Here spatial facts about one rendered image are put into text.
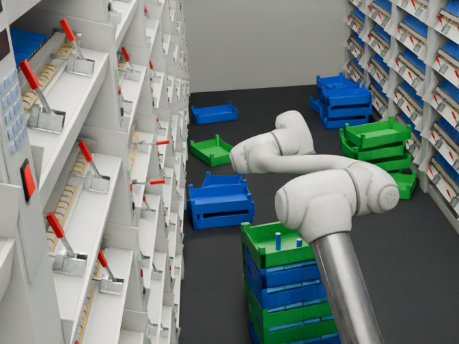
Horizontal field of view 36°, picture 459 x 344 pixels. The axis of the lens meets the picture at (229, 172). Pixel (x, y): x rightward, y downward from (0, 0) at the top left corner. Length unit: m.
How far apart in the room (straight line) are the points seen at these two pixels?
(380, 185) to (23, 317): 1.27
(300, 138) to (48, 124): 1.55
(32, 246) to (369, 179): 1.27
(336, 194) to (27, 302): 1.22
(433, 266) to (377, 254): 0.25
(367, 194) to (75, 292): 1.06
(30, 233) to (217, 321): 2.19
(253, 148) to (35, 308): 1.65
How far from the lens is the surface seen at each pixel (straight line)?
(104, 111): 1.32
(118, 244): 1.43
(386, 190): 1.82
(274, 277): 2.40
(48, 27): 1.30
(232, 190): 3.66
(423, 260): 3.24
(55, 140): 0.86
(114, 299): 1.27
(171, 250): 2.66
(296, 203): 1.76
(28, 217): 0.67
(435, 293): 3.02
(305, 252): 2.39
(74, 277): 0.96
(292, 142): 2.33
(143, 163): 1.85
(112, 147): 1.34
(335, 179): 1.81
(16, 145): 0.64
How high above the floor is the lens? 1.62
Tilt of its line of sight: 23 degrees down
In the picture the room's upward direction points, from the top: 4 degrees counter-clockwise
